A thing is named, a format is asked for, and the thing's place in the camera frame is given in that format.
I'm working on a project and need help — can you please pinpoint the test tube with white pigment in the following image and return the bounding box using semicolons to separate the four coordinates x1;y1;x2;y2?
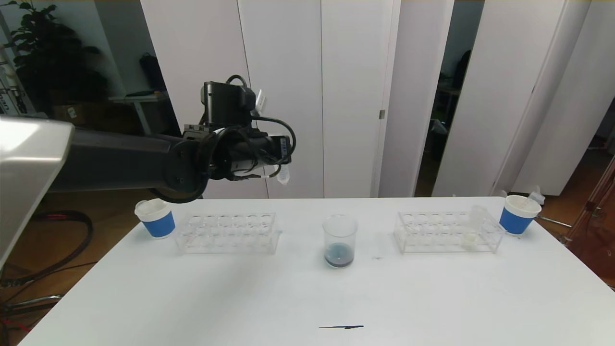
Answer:
461;206;488;250

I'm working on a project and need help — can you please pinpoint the clear glass beaker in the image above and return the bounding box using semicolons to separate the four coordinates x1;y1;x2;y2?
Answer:
322;215;358;269

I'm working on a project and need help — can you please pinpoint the clear plastic test tube rack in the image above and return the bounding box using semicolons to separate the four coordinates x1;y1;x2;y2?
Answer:
394;210;506;254
175;212;281;255

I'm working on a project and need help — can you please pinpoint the blue and white paper cup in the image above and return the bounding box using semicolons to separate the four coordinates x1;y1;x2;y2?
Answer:
135;198;176;239
499;194;542;235

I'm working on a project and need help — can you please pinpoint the white background desk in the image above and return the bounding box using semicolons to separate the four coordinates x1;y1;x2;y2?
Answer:
110;94;176;137

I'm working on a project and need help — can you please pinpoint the black bag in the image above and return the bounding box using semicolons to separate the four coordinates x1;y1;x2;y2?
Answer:
140;54;167;93

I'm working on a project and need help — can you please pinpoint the brown cardboard box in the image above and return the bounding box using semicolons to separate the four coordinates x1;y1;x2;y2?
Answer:
52;103;104;128

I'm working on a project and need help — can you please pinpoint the thin metal floor rod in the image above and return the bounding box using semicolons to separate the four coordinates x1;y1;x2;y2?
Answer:
533;216;571;228

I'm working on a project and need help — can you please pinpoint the dark green potted plant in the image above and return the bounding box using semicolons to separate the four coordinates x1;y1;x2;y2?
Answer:
2;0;109;116

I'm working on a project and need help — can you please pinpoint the brown metal tripod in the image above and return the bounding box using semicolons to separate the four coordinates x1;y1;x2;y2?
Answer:
562;154;615;289

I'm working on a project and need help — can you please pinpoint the metal stand leg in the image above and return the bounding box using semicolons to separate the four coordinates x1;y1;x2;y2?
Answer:
0;294;63;318

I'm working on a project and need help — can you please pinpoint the thick black shoulder cable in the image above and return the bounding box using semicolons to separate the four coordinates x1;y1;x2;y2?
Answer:
0;210;95;289

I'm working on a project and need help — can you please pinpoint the black floor cable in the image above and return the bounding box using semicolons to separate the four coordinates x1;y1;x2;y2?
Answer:
0;262;99;303

